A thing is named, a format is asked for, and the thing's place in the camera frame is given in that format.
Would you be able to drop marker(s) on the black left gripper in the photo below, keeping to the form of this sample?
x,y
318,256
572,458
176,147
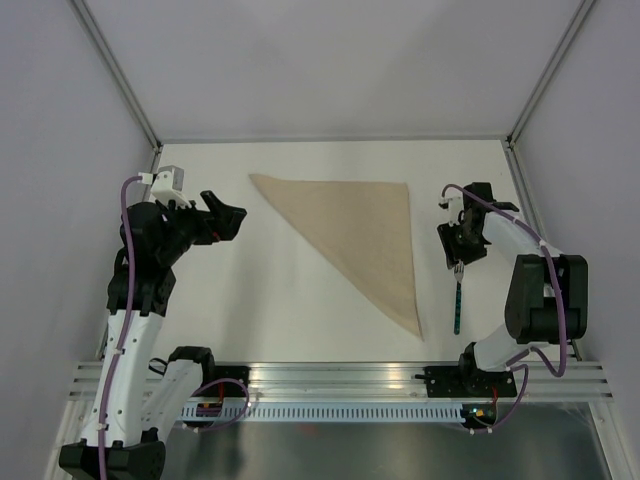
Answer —
x,y
221,223

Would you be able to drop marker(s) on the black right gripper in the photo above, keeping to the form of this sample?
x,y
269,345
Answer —
x,y
453,251

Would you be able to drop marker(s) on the fork with green patterned handle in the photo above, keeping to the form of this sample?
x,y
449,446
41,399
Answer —
x,y
458,305

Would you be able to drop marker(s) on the beige cloth napkin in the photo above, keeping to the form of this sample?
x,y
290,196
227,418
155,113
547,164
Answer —
x,y
363,229

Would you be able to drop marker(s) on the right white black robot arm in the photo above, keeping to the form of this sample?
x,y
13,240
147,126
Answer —
x,y
546,303

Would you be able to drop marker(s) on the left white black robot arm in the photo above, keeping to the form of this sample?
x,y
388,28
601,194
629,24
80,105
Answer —
x,y
127,429

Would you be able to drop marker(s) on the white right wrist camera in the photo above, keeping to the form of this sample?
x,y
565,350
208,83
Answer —
x,y
454,208

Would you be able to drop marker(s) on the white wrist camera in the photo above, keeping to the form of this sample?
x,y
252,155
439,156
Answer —
x,y
166,186
454,208

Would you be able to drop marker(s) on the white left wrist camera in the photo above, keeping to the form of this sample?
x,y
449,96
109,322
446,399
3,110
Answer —
x,y
166,186

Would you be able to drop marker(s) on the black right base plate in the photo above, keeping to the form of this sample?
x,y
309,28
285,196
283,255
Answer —
x,y
452,382

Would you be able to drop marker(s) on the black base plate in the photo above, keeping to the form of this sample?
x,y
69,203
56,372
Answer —
x,y
452,382
240,373

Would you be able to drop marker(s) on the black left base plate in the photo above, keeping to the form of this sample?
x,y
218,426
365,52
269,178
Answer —
x,y
240,373

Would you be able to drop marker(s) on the aluminium front mounting rail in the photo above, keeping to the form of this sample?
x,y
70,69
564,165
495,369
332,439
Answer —
x,y
393,381

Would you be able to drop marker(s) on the left aluminium frame post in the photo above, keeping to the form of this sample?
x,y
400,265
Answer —
x,y
100,43

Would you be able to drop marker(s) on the aluminium frame post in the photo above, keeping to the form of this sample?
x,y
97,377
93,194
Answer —
x,y
100,43
551,68

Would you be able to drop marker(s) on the white slotted cable duct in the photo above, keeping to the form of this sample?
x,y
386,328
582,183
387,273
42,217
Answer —
x,y
354,412

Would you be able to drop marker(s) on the right aluminium frame post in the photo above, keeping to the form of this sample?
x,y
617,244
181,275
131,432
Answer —
x,y
551,68

